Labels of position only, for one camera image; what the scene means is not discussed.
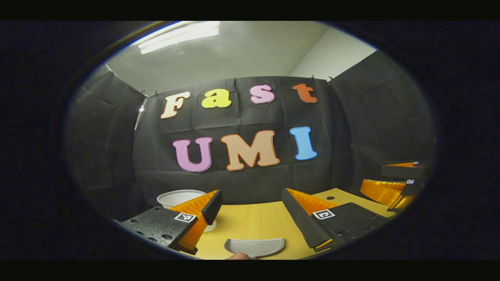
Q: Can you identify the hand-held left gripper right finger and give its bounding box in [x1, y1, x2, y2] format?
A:
[282, 188, 391, 251]

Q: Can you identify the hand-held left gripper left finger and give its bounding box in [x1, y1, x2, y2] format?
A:
[121, 190, 223, 252]

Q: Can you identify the black backdrop cloth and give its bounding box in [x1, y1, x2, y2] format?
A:
[64, 50, 436, 223]

